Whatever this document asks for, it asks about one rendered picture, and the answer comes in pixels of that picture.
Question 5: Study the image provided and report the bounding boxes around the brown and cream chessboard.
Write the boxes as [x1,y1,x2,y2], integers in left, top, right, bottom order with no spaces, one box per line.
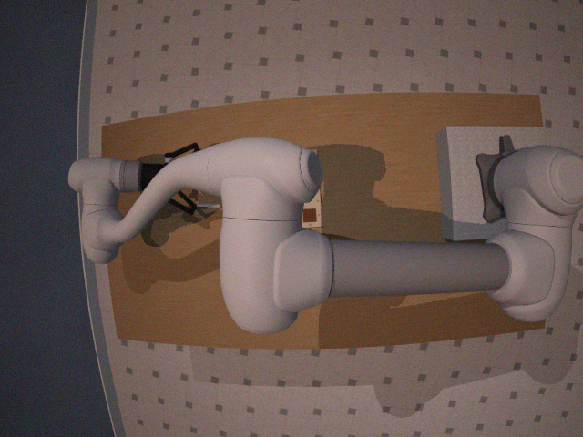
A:
[302,190,322,228]

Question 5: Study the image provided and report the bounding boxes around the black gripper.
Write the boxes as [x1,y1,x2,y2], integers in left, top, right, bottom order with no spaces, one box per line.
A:
[140,142,220,215]

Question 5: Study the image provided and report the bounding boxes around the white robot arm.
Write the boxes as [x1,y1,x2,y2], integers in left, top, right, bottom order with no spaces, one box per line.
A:
[68,135,583,334]

